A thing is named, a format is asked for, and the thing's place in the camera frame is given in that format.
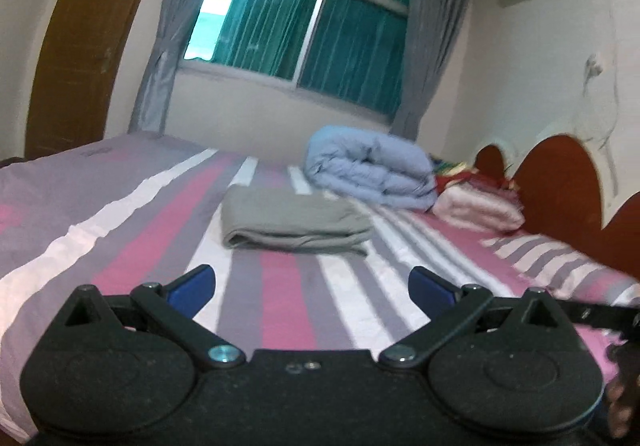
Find striped pink grey bedsheet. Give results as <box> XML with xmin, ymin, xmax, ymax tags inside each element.
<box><xmin>0</xmin><ymin>130</ymin><xmax>640</xmax><ymax>444</ymax></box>

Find grey left curtain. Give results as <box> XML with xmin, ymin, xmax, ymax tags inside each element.
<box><xmin>128</xmin><ymin>0</ymin><xmax>203</xmax><ymax>134</ymax></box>

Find red wooden headboard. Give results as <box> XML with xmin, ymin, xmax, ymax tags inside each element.
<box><xmin>472</xmin><ymin>134</ymin><xmax>640</xmax><ymax>281</ymax></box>

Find brown wooden door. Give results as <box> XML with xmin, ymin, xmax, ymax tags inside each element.
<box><xmin>25</xmin><ymin>0</ymin><xmax>140</xmax><ymax>159</ymax></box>

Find colourful folded cloth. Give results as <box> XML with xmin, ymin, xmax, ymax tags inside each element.
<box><xmin>430</xmin><ymin>154</ymin><xmax>520</xmax><ymax>198</ymax></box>

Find person's right hand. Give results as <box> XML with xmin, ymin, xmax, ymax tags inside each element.
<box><xmin>605</xmin><ymin>342</ymin><xmax>639</xmax><ymax>445</ymax></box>

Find grey pants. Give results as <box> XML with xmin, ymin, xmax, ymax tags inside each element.
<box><xmin>220</xmin><ymin>185</ymin><xmax>373</xmax><ymax>254</ymax></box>

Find grey right curtain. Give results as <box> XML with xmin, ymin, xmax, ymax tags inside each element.
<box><xmin>390</xmin><ymin>0</ymin><xmax>469</xmax><ymax>141</ymax></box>

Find folded pink white blanket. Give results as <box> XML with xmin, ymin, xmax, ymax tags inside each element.
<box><xmin>432</xmin><ymin>183</ymin><xmax>525</xmax><ymax>233</ymax></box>

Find striped pillow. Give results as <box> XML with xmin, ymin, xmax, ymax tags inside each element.
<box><xmin>480</xmin><ymin>235</ymin><xmax>639</xmax><ymax>306</ymax></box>

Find window with teal blinds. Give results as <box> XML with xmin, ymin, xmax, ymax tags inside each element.
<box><xmin>183</xmin><ymin>0</ymin><xmax>410</xmax><ymax>119</ymax></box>

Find grey curtain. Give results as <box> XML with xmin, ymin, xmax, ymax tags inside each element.
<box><xmin>128</xmin><ymin>0</ymin><xmax>203</xmax><ymax>134</ymax></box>
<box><xmin>390</xmin><ymin>0</ymin><xmax>469</xmax><ymax>141</ymax></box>

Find folded light blue duvet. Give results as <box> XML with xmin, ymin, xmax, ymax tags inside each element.
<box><xmin>303</xmin><ymin>126</ymin><xmax>438</xmax><ymax>212</ymax></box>

